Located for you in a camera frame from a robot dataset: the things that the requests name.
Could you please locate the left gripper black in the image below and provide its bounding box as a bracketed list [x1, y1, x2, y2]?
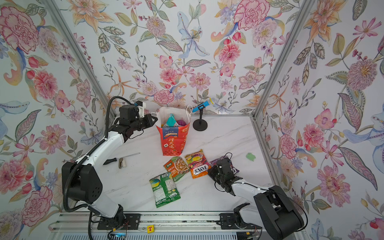
[129, 113, 159, 133]

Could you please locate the purple Fox's candy packet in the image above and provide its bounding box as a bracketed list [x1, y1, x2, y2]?
[210, 156, 240, 175]

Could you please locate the teal snack packet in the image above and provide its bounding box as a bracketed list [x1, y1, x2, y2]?
[163, 114, 179, 128]

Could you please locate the orange Fox's candy packet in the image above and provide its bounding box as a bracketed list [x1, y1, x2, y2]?
[185, 149, 212, 179]

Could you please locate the red paper bag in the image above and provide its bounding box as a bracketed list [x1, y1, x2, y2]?
[155, 107, 191, 156]

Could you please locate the purple grape snack packet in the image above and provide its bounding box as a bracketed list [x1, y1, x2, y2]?
[177, 120, 187, 127]

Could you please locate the orange green nut snack packet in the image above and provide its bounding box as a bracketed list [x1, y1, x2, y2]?
[164, 157, 190, 182]

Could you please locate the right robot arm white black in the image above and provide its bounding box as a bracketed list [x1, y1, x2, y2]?
[208, 157, 308, 240]

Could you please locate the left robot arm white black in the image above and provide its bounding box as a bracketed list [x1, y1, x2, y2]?
[62, 97, 158, 219]

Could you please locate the small green object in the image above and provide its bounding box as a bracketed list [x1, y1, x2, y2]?
[246, 153, 256, 162]

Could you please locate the blue microphone on black stand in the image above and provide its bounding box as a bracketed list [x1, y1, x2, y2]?
[192, 98, 214, 132]

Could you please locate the yellow T label tag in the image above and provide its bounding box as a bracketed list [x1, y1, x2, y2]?
[147, 225, 155, 234]

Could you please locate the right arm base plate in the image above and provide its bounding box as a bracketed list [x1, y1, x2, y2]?
[217, 213, 262, 231]

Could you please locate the small metal bracket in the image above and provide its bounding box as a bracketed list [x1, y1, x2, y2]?
[119, 158, 127, 169]

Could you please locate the aluminium rail frame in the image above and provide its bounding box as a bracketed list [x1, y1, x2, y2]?
[48, 211, 263, 233]

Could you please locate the black handled screwdriver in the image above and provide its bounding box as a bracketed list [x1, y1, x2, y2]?
[103, 153, 140, 165]

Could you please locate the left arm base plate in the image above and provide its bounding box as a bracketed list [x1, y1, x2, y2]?
[97, 213, 141, 231]

